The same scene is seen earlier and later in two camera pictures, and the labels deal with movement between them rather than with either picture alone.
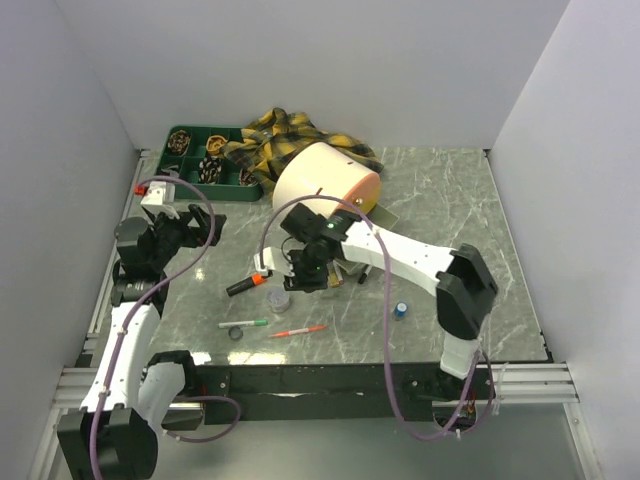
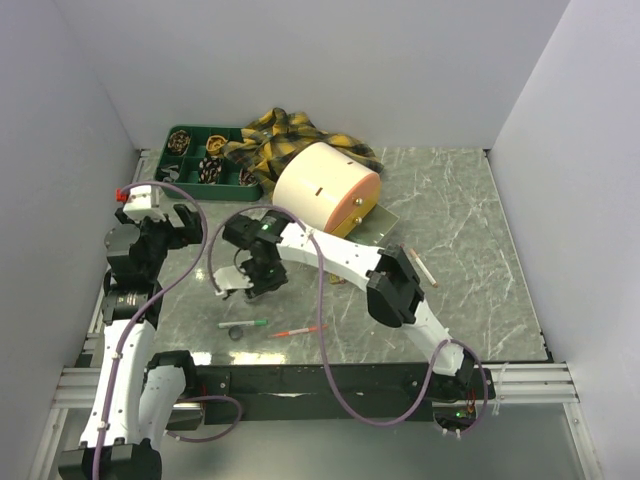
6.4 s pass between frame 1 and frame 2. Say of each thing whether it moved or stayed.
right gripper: moved
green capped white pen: stayed
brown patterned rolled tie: stayed
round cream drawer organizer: stayed
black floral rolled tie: stayed
